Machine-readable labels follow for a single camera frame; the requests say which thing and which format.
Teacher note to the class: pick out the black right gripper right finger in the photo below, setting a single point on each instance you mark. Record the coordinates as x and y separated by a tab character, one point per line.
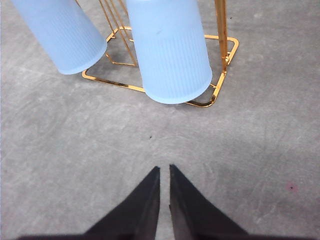
196	217

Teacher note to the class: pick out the blue ribbed cup with speck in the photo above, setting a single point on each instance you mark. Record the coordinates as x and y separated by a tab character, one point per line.
172	49

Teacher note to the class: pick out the gold wire cup rack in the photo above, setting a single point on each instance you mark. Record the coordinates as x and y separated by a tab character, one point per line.
121	48

